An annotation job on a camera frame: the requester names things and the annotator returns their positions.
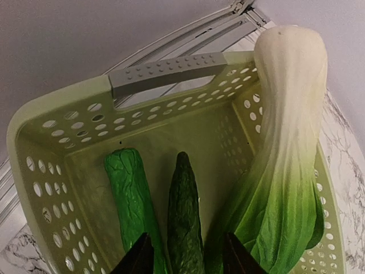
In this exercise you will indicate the fake green bok choy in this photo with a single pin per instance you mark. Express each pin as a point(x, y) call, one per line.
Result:
point(251, 135)

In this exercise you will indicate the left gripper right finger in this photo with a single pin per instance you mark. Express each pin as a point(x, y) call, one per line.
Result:
point(236, 258)

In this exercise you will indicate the pale green plastic basket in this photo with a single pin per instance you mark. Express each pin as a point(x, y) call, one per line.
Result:
point(57, 148)

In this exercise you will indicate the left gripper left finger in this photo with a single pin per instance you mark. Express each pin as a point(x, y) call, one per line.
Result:
point(139, 259)

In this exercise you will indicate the fake dark green cucumber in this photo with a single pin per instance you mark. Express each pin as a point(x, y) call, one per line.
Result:
point(184, 238)

